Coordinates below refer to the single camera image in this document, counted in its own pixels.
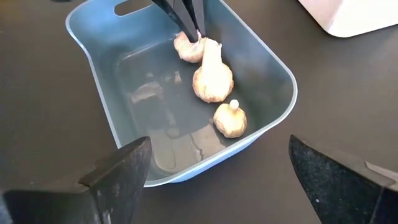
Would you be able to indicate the blue plastic basket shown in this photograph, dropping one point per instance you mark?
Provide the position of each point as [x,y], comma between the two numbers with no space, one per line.
[102,40]

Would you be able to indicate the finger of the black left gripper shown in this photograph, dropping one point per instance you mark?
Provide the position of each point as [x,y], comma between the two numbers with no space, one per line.
[177,15]
[196,15]

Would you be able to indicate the white plastic basket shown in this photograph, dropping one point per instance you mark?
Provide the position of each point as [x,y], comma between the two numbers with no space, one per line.
[357,15]

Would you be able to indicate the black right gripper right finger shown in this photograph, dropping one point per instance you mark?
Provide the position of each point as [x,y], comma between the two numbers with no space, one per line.
[335,193]

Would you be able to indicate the white toy garlic bulb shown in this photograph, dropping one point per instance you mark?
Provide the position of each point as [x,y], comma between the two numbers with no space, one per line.
[188,53]
[230,123]
[213,81]

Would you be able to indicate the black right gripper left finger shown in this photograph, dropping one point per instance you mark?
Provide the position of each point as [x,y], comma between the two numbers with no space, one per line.
[118,186]

